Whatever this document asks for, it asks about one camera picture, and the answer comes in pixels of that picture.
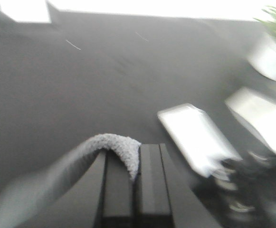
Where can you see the gray cloth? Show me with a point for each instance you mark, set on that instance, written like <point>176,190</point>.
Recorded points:
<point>26,195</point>

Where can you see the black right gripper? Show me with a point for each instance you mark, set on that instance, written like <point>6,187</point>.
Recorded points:
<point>243,193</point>

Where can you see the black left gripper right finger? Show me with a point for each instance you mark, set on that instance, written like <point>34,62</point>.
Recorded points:
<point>153,208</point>

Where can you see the white plant pot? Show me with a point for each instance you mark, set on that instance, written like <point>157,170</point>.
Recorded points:
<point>262,56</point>

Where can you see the metal tray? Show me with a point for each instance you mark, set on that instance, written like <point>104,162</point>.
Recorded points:
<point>200,141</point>

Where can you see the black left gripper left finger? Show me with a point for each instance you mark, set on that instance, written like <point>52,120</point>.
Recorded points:
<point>115,209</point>

